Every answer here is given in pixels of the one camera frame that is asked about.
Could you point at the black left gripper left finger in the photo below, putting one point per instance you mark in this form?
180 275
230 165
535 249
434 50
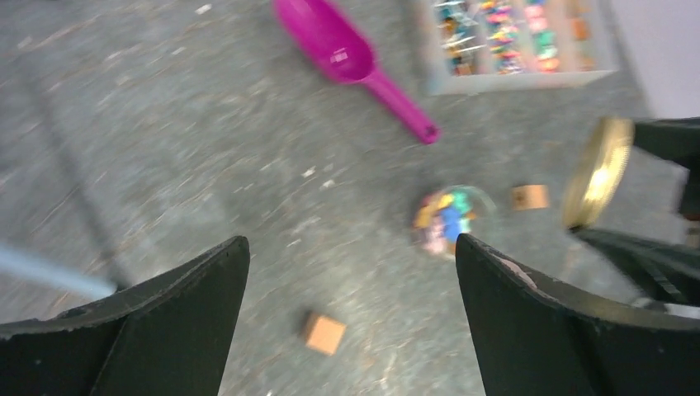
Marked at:
169 335

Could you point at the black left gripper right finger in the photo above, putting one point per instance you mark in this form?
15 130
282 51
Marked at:
536 335

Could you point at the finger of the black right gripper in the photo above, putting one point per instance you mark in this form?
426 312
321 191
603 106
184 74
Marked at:
675 140
665 272

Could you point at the gold jar lid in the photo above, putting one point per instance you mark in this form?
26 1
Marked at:
598 172

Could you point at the clear glass jar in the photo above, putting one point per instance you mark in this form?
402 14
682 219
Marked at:
445 214

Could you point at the clear compartment candy box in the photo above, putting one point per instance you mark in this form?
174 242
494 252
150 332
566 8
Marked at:
472 47

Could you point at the magenta plastic scoop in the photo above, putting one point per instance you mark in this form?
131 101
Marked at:
337 47

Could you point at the wooden letter cube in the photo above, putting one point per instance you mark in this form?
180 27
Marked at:
530 197

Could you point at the plain wooden cube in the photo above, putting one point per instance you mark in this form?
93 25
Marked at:
323 334

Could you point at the light blue music stand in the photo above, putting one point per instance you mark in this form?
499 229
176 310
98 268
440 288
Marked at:
30 267

